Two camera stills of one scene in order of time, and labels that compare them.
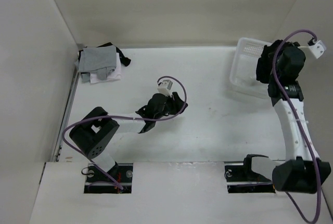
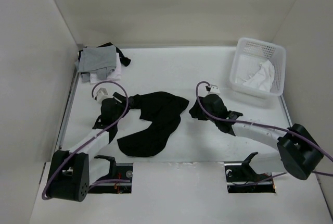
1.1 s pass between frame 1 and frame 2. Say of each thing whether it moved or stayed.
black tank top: moved
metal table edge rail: stayed
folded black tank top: stayed
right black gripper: moved
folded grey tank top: stayed
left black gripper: moved
